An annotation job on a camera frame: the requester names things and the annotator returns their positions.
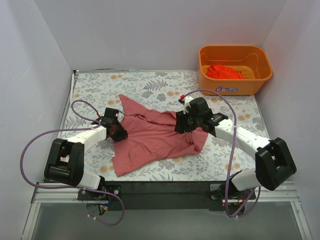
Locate pink t shirt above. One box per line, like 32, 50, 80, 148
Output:
112, 94, 208, 177

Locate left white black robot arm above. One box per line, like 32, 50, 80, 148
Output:
44, 107, 128, 200

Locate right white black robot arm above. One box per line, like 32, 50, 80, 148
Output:
174, 95, 297, 199

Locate floral patterned table mat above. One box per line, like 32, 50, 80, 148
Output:
58, 71, 268, 181

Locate orange t shirt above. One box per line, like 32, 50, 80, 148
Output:
206, 64, 244, 80

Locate orange plastic basket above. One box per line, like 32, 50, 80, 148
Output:
198, 45, 273, 96

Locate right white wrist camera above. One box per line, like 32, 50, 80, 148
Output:
178, 95, 193, 114

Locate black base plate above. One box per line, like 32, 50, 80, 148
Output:
77, 181, 256, 215

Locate aluminium rail frame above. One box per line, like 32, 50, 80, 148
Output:
21, 181, 312, 240

